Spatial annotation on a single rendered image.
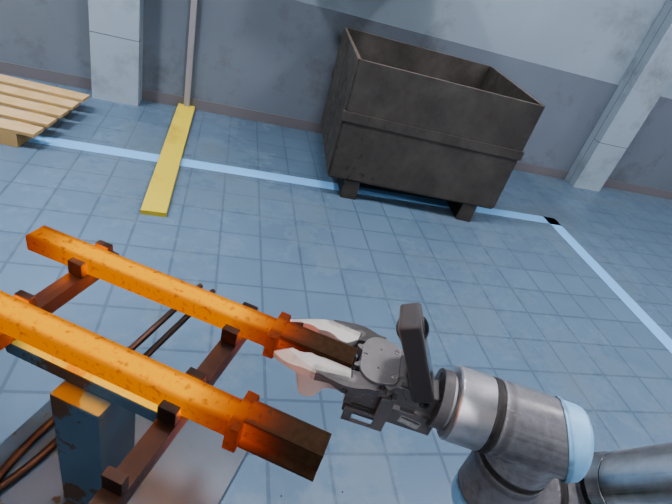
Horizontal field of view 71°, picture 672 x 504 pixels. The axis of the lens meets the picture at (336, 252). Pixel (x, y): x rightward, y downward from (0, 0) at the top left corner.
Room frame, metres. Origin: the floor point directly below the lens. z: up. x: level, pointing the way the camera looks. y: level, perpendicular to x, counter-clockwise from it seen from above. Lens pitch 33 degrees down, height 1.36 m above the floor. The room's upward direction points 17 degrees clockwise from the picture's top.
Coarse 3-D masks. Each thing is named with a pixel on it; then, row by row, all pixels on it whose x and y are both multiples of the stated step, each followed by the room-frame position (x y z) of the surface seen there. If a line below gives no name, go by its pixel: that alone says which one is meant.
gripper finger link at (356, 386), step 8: (320, 376) 0.36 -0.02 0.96; (328, 376) 0.36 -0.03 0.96; (336, 376) 0.36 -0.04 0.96; (344, 376) 0.36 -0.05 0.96; (352, 376) 0.37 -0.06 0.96; (360, 376) 0.37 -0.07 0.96; (336, 384) 0.35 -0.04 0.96; (344, 384) 0.35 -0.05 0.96; (352, 384) 0.36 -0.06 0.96; (360, 384) 0.36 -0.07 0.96; (368, 384) 0.36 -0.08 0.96; (376, 384) 0.37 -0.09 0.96; (344, 392) 0.35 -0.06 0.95; (352, 392) 0.35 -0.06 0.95; (360, 392) 0.35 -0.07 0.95; (368, 392) 0.36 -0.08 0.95; (376, 392) 0.36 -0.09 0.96
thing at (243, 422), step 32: (0, 320) 0.30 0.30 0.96; (32, 320) 0.31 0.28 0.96; (64, 320) 0.32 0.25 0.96; (64, 352) 0.29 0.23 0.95; (96, 352) 0.30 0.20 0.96; (128, 352) 0.31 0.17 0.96; (128, 384) 0.28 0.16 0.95; (160, 384) 0.28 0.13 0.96; (192, 384) 0.30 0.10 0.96; (192, 416) 0.27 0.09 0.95; (224, 416) 0.27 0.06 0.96; (256, 416) 0.27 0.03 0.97; (288, 416) 0.28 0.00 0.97; (224, 448) 0.26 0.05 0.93; (256, 448) 0.27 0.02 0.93; (288, 448) 0.27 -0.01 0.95; (320, 448) 0.26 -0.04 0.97
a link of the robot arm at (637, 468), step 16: (640, 448) 0.40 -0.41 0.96; (656, 448) 0.38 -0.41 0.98; (592, 464) 0.41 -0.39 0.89; (608, 464) 0.40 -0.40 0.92; (624, 464) 0.38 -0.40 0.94; (640, 464) 0.37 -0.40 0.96; (656, 464) 0.36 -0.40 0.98; (560, 480) 0.40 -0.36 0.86; (592, 480) 0.39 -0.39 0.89; (608, 480) 0.38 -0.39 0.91; (624, 480) 0.37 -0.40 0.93; (640, 480) 0.35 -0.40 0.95; (656, 480) 0.35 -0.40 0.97; (576, 496) 0.39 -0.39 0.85; (592, 496) 0.38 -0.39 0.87; (608, 496) 0.37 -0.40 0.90; (624, 496) 0.36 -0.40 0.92; (640, 496) 0.35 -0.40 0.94; (656, 496) 0.34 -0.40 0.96
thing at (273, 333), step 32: (64, 256) 0.42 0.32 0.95; (96, 256) 0.43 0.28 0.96; (128, 288) 0.41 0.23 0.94; (160, 288) 0.41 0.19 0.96; (192, 288) 0.43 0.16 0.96; (224, 320) 0.40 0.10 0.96; (256, 320) 0.41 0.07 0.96; (288, 320) 0.42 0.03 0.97; (320, 352) 0.38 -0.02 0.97; (352, 352) 0.40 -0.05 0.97
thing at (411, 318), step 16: (416, 304) 0.42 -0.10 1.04; (400, 320) 0.39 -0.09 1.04; (416, 320) 0.39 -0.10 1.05; (400, 336) 0.38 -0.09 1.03; (416, 336) 0.38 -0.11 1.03; (416, 352) 0.38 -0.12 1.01; (416, 368) 0.38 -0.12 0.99; (432, 368) 0.42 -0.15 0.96; (416, 384) 0.38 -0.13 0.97; (432, 384) 0.39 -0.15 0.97; (416, 400) 0.38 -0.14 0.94; (432, 400) 0.38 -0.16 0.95
